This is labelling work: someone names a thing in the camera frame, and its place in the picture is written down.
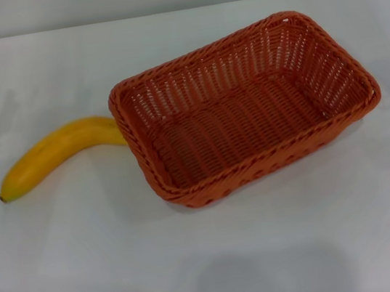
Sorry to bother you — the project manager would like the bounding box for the orange woven plastic basket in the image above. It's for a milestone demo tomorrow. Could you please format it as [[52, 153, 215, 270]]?
[[98, 0, 390, 222]]

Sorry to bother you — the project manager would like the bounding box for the yellow banana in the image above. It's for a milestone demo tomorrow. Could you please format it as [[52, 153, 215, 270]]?
[[0, 111, 134, 205]]

